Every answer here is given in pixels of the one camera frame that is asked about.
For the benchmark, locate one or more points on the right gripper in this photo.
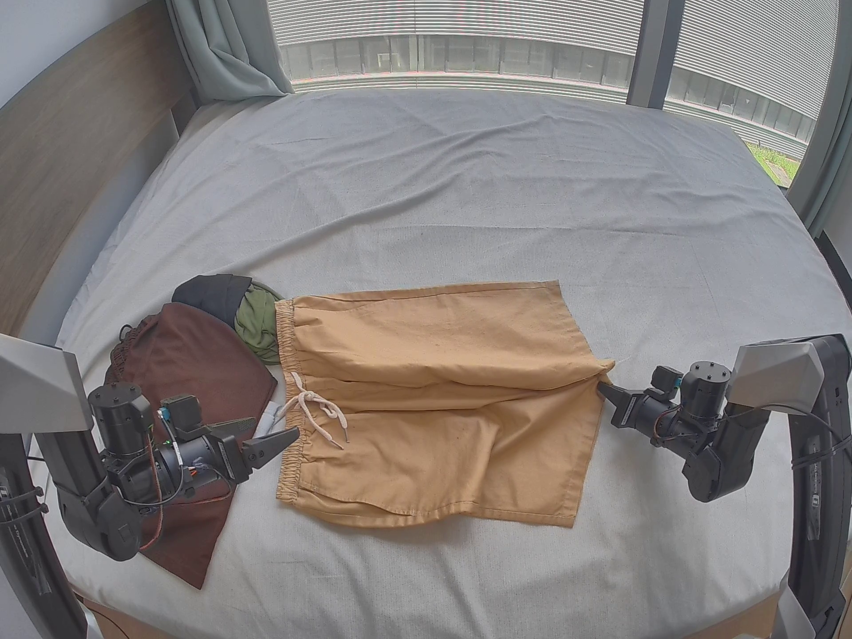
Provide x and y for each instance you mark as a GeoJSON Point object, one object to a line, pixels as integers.
{"type": "Point", "coordinates": [639, 413]}

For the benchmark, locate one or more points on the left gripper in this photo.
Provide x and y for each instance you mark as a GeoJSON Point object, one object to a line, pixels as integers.
{"type": "Point", "coordinates": [213, 460]}

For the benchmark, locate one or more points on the tan shorts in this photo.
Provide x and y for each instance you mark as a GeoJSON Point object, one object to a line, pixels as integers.
{"type": "Point", "coordinates": [432, 390]}

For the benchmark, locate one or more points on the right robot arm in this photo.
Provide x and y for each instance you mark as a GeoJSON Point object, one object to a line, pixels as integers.
{"type": "Point", "coordinates": [779, 370]}

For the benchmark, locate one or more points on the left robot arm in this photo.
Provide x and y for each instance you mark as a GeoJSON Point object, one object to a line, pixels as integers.
{"type": "Point", "coordinates": [40, 377]}

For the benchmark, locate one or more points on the bed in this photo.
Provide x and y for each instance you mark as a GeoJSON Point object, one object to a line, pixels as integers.
{"type": "Point", "coordinates": [499, 190]}

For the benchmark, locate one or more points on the white garment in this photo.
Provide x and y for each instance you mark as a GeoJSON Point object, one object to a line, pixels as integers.
{"type": "Point", "coordinates": [268, 416]}

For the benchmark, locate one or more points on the dark brown shorts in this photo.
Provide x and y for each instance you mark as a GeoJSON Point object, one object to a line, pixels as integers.
{"type": "Point", "coordinates": [193, 357]}

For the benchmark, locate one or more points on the green garment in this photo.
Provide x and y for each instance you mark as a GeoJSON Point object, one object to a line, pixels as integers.
{"type": "Point", "coordinates": [259, 323]}

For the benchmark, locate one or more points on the black garment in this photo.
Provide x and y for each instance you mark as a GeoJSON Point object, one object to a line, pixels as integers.
{"type": "Point", "coordinates": [206, 293]}

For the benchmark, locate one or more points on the grey-green curtain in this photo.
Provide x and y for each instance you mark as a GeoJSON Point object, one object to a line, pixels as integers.
{"type": "Point", "coordinates": [213, 37]}

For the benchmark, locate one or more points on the window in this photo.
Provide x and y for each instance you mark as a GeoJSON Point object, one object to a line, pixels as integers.
{"type": "Point", "coordinates": [466, 17]}

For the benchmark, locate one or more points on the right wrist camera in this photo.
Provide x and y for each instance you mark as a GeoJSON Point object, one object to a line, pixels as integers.
{"type": "Point", "coordinates": [665, 380]}

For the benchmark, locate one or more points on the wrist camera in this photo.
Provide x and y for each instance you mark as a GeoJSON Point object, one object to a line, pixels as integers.
{"type": "Point", "coordinates": [665, 380]}
{"type": "Point", "coordinates": [183, 410]}

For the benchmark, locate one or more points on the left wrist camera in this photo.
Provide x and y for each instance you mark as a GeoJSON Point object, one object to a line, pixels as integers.
{"type": "Point", "coordinates": [183, 410]}

